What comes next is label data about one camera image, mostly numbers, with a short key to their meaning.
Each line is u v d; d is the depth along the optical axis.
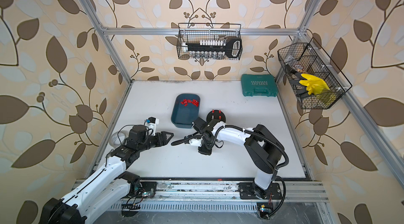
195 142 0.77
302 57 0.88
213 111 0.90
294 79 0.71
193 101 1.08
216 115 0.87
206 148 0.75
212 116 0.87
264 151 0.46
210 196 0.74
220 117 0.87
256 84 1.12
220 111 0.91
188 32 0.91
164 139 0.74
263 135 0.47
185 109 1.02
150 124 0.75
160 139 0.72
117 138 0.91
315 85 0.68
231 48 0.84
